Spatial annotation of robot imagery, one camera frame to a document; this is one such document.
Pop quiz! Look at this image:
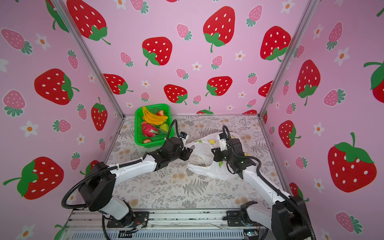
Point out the yellow fake banana bunch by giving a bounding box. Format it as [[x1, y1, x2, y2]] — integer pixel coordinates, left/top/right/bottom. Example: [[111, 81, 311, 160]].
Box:
[[142, 107, 168, 126]]

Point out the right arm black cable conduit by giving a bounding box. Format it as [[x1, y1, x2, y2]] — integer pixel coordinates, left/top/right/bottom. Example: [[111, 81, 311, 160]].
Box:
[[221, 125, 317, 240]]

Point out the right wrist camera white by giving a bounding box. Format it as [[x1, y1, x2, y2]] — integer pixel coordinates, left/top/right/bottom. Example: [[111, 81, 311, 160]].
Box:
[[218, 133, 228, 152]]

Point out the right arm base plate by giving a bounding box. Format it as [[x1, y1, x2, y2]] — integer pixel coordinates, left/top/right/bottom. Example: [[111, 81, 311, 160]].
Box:
[[222, 201, 258, 227]]

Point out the green plastic basket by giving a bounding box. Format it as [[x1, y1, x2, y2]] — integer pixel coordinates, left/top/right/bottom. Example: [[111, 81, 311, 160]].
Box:
[[134, 104, 175, 148]]

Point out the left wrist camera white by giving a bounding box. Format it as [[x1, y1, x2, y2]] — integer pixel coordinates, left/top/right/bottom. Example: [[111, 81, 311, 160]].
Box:
[[180, 132, 189, 145]]

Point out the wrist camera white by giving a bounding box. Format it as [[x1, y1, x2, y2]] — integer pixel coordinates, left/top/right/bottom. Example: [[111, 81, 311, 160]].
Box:
[[180, 132, 189, 145], [218, 133, 228, 152]]

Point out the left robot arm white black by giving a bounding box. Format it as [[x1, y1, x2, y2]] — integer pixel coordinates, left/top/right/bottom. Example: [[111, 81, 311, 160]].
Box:
[[79, 132, 193, 226]]

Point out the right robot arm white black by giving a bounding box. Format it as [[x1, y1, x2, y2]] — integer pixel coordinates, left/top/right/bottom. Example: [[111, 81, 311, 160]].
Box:
[[212, 134, 317, 240]]

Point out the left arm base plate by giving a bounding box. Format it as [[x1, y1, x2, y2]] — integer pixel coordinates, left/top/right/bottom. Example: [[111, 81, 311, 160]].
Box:
[[107, 211, 150, 229]]

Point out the white lemon print plastic bag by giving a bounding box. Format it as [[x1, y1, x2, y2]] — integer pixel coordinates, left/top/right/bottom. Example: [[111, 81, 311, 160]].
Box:
[[186, 133, 257, 181]]

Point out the red fake dragon fruit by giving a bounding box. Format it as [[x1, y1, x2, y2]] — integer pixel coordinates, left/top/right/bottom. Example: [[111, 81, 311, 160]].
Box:
[[142, 123, 160, 138]]

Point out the aluminium front rail frame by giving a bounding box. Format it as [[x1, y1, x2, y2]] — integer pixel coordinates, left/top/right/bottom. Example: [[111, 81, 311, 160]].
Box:
[[58, 209, 273, 240]]

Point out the green fake pear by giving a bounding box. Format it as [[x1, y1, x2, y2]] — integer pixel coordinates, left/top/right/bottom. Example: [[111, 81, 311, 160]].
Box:
[[159, 123, 169, 133]]

